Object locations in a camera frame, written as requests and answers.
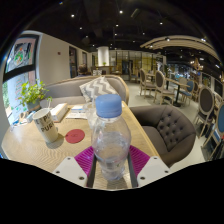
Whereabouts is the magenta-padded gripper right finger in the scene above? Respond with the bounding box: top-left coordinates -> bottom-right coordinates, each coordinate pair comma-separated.
125,144 -> 172,188

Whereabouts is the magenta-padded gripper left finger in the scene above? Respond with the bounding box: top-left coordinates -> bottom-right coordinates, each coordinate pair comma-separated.
52,145 -> 98,189

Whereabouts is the clear blue-capped water bottle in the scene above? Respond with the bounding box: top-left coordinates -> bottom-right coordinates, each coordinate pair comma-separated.
90,93 -> 132,182

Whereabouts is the flat round red coaster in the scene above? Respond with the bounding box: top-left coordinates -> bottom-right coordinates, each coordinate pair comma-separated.
64,128 -> 86,145

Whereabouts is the dark grey tufted armchair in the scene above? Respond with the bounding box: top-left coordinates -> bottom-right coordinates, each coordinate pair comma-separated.
129,104 -> 197,168

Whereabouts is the white mug with black lettering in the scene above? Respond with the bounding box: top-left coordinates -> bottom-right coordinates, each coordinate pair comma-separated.
32,107 -> 60,144

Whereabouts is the white printed paper box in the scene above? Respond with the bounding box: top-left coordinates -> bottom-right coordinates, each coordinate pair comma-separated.
49,102 -> 70,123

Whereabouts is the grey curved wood-framed sofa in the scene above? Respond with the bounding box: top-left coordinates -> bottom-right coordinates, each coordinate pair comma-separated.
39,74 -> 130,108

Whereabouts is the grey white chevron cushion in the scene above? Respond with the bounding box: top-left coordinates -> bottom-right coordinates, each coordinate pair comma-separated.
78,75 -> 118,104

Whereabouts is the group of wooden dining chairs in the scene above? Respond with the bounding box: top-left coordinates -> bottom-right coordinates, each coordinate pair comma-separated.
136,68 -> 224,161

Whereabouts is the green potted plant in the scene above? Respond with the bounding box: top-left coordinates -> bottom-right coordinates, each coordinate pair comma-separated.
18,79 -> 54,113

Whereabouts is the wooden dining table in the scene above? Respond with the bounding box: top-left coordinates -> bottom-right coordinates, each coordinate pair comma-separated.
164,77 -> 189,108

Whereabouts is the person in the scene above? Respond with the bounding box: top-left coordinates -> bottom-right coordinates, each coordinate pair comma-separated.
76,63 -> 89,77

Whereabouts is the colourful window poster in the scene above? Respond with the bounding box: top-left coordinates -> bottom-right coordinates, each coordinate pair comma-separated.
4,35 -> 38,73

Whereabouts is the group of ceiling spot lights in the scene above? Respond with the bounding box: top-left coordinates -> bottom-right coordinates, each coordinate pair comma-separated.
68,8 -> 211,43

